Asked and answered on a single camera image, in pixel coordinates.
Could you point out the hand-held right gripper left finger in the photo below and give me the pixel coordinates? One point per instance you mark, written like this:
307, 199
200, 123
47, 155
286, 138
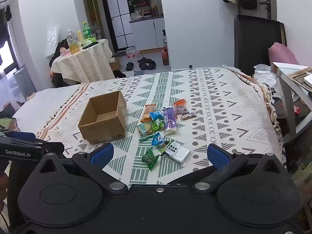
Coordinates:
103, 154

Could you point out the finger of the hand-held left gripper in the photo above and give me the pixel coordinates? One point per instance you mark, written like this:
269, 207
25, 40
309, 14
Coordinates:
23, 136

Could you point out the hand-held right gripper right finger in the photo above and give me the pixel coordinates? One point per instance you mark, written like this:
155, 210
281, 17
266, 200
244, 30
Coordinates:
217, 154

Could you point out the silver packet with black label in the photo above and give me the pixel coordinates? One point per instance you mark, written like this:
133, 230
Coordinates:
178, 153

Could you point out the thin green snack packet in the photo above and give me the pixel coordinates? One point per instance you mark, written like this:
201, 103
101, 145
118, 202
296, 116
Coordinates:
146, 138

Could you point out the dark green snack packet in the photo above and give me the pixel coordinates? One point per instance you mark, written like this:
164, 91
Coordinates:
150, 158

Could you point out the red snack packet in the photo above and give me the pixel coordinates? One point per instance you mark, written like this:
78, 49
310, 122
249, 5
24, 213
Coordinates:
188, 115

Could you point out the green cookie packet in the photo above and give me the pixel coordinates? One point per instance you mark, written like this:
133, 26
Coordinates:
145, 129

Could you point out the black and green snack packet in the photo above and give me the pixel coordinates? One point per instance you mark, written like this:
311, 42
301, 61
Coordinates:
164, 146

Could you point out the blue snack packet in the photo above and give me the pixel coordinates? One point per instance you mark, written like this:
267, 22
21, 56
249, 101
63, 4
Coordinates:
156, 115
158, 140

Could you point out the clear packet of purple sweets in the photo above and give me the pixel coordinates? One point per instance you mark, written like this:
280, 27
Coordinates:
181, 110

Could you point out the purple snack packet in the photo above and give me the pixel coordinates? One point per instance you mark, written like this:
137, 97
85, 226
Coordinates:
169, 118

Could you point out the orange cracker packet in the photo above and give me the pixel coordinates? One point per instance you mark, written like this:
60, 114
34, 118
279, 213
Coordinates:
150, 112

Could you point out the small orange snack packet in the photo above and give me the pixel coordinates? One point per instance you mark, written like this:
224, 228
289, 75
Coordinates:
180, 102

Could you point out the green cloth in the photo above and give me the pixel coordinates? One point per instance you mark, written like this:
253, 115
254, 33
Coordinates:
7, 123

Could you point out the dark cloth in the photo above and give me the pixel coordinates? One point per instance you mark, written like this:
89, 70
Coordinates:
7, 109

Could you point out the white bed sheet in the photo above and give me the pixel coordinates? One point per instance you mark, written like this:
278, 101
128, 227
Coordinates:
48, 100

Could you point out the grey appliance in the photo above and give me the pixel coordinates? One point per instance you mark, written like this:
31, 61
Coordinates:
24, 82

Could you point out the dark bundle under table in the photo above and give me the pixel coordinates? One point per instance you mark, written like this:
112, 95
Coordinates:
58, 80

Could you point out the window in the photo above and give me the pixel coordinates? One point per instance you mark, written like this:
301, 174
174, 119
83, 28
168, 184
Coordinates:
6, 56

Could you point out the black bag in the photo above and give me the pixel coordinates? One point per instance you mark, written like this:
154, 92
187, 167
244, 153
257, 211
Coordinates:
119, 73

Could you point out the striped fringed cloth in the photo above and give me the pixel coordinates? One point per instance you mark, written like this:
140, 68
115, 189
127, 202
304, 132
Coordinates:
231, 68

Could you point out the grey blue floor cloth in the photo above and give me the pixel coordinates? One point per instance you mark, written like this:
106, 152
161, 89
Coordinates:
139, 72

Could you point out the black cloth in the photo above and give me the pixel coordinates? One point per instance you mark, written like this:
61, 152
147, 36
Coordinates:
57, 52

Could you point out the small cardboard box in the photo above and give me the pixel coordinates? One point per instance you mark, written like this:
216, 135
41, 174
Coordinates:
115, 64

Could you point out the white clothes pile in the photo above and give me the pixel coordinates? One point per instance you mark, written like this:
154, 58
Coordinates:
264, 76

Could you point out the small red packet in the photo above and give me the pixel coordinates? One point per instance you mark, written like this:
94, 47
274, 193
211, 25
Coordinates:
296, 109

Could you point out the white side table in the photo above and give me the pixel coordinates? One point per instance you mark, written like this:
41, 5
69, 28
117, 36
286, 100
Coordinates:
286, 95

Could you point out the black slipper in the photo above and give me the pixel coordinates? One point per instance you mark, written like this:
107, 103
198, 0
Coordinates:
130, 65
151, 65
143, 62

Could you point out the table with dotted tablecloth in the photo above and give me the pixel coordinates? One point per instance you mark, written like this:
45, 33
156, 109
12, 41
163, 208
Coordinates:
85, 63

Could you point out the pink toy figure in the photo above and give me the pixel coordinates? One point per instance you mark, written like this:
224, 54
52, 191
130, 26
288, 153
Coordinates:
64, 51

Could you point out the bubble wrap sheet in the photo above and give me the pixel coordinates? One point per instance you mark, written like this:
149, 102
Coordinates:
52, 40

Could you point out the clear bottle of yellow drink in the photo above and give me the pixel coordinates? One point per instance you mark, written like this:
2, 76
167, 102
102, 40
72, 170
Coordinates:
72, 42

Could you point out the pink and white plastic bag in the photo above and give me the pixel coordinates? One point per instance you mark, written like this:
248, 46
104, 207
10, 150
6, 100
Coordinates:
132, 52

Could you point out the black flat device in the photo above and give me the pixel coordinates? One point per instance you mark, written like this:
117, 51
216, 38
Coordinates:
91, 45

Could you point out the red labelled bottle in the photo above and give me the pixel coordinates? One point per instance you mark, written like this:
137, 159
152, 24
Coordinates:
165, 56

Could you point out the brown patterned board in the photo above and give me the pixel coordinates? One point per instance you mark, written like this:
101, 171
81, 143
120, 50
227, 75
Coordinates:
297, 78

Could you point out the dark hanging clothes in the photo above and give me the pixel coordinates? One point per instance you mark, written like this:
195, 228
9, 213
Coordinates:
4, 24

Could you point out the small yellow bottle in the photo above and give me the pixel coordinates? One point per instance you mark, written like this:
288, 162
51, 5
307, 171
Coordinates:
79, 37

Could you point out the green tissue pack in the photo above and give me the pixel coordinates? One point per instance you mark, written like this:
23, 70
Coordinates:
89, 41

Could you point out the white box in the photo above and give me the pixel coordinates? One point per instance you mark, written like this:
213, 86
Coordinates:
308, 80

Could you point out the pink pillow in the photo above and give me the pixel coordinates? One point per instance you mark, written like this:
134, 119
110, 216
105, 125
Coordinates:
282, 54

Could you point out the green soda bottle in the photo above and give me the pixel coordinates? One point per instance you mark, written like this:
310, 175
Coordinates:
85, 30

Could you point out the white kitchen cabinet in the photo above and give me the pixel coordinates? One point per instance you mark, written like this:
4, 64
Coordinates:
146, 34

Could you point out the black framed glass door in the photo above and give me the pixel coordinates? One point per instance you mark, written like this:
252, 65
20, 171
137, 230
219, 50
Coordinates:
119, 17

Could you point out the cluttered kitchen shelf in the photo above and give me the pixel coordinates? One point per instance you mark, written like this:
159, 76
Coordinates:
145, 7

